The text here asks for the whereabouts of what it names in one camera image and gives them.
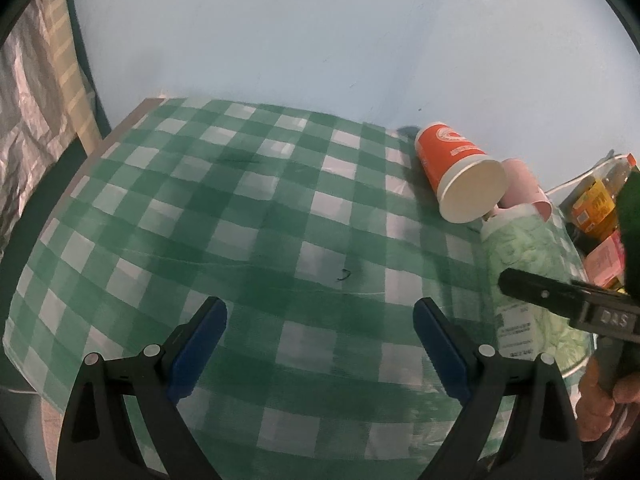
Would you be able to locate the brown drink bottle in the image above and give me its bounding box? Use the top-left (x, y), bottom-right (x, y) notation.
top-left (600, 153), bottom-right (637, 200)

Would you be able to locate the pink package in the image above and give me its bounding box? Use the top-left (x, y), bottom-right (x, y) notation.
top-left (584, 231), bottom-right (626, 288)

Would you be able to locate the pink plastic mug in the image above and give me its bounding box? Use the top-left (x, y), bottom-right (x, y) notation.
top-left (483, 158), bottom-right (552, 221)

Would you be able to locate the green leaf paper cup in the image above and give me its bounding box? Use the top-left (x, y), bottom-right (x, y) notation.
top-left (480, 204), bottom-right (592, 377)

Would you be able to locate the red paper cup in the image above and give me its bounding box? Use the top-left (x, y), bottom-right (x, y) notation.
top-left (414, 122), bottom-right (509, 223)

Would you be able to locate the silver foil sheet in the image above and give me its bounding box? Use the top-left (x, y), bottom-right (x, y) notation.
top-left (1, 0), bottom-right (75, 248)

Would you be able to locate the right hand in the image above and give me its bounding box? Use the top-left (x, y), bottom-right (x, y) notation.
top-left (576, 356), bottom-right (640, 442)

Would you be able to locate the striped beige fabric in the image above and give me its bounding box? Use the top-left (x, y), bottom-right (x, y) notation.
top-left (41, 0), bottom-right (102, 155)

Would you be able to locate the green checkered tablecloth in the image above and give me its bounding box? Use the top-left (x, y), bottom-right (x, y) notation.
top-left (3, 99), bottom-right (496, 479)

